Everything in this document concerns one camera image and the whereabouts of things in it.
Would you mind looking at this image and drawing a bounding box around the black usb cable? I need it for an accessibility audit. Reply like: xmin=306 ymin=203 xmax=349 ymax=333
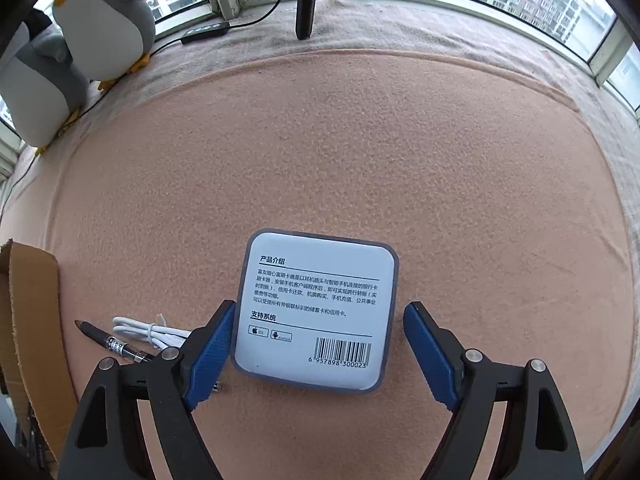
xmin=0 ymin=144 xmax=42 ymax=221

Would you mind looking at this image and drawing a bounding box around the black inline cable remote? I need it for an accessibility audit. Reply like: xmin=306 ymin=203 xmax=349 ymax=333
xmin=180 ymin=21 xmax=231 ymax=44

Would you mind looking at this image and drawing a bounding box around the white cable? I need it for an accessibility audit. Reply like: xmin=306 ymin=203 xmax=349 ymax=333
xmin=112 ymin=313 xmax=193 ymax=351

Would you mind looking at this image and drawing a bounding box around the brown cardboard box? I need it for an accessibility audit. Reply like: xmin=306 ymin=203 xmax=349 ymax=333
xmin=1 ymin=240 xmax=78 ymax=460

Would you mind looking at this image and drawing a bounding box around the large grey penguin plush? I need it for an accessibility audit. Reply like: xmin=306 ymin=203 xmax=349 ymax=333
xmin=1 ymin=9 xmax=89 ymax=153

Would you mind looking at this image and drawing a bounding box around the black pen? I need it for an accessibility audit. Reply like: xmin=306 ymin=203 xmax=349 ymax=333
xmin=74 ymin=318 xmax=225 ymax=395

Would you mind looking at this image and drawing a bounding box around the small grey penguin plush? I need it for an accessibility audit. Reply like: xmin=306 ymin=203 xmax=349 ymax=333
xmin=52 ymin=0 xmax=155 ymax=91

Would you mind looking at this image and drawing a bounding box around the grey white square box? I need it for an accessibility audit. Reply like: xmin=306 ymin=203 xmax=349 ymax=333
xmin=231 ymin=229 xmax=399 ymax=393

